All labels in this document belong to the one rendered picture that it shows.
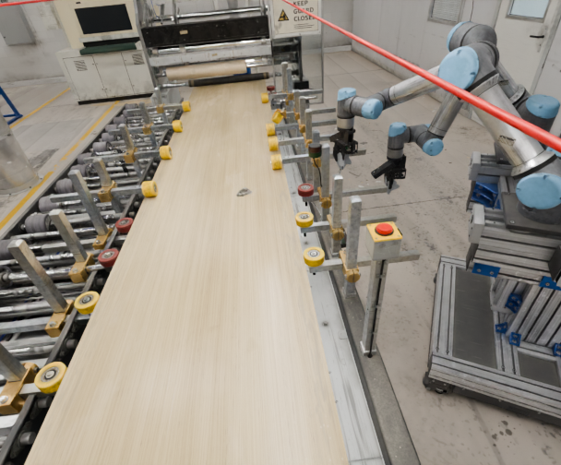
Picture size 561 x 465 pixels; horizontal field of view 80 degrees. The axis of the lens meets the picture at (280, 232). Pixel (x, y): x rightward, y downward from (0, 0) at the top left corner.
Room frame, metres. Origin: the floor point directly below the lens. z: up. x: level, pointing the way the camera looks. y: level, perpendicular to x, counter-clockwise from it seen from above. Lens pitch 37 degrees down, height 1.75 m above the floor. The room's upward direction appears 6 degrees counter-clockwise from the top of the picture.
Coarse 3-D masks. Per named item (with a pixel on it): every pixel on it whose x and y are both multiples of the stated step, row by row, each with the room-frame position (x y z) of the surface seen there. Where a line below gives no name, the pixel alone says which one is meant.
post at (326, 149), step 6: (324, 144) 1.42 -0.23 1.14; (324, 150) 1.41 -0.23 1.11; (324, 156) 1.41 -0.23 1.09; (324, 162) 1.41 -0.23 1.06; (324, 168) 1.41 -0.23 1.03; (324, 174) 1.41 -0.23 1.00; (324, 180) 1.41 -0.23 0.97; (324, 186) 1.41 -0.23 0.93; (324, 192) 1.41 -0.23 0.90; (324, 210) 1.41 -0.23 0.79; (324, 216) 1.41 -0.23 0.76
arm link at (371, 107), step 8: (360, 96) 1.38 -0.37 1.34; (368, 96) 1.37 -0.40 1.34; (376, 96) 1.36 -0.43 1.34; (352, 104) 1.36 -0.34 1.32; (360, 104) 1.33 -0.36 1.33; (368, 104) 1.31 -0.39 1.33; (376, 104) 1.30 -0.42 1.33; (384, 104) 1.36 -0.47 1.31; (352, 112) 1.35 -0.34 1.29; (360, 112) 1.32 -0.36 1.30; (368, 112) 1.29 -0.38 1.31; (376, 112) 1.30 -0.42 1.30
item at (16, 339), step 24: (48, 192) 1.85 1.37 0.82; (24, 216) 1.57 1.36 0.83; (0, 240) 1.36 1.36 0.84; (48, 240) 1.50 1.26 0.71; (96, 264) 1.10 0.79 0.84; (96, 288) 1.00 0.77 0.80; (72, 312) 0.84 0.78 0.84; (0, 336) 0.97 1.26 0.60; (24, 336) 0.95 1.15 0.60; (48, 336) 0.85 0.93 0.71; (72, 336) 0.77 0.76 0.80; (24, 360) 0.83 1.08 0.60; (48, 360) 0.65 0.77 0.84; (0, 384) 0.73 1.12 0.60; (24, 408) 0.50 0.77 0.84; (48, 408) 0.54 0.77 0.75; (24, 432) 0.45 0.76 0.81; (0, 456) 0.38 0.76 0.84; (24, 456) 0.41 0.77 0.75
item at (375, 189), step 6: (366, 186) 1.48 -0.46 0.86; (372, 186) 1.48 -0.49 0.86; (378, 186) 1.47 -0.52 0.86; (384, 186) 1.47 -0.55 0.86; (330, 192) 1.46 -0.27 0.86; (342, 192) 1.45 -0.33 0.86; (348, 192) 1.45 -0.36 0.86; (354, 192) 1.45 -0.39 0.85; (360, 192) 1.45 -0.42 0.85; (366, 192) 1.46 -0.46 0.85; (372, 192) 1.46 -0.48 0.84; (378, 192) 1.46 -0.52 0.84; (384, 192) 1.46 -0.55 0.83; (306, 198) 1.44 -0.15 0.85; (312, 198) 1.45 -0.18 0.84; (318, 198) 1.45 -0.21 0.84
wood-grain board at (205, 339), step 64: (192, 128) 2.49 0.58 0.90; (256, 128) 2.36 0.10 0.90; (192, 192) 1.53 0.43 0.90; (256, 192) 1.47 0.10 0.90; (128, 256) 1.06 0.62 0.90; (192, 256) 1.02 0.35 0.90; (256, 256) 0.98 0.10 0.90; (128, 320) 0.73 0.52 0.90; (192, 320) 0.70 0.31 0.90; (256, 320) 0.68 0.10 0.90; (64, 384) 0.52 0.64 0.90; (128, 384) 0.51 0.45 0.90; (192, 384) 0.49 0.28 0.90; (256, 384) 0.47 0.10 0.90; (320, 384) 0.45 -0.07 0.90; (64, 448) 0.36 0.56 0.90; (128, 448) 0.34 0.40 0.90; (192, 448) 0.33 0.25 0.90; (256, 448) 0.32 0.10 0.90; (320, 448) 0.30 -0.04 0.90
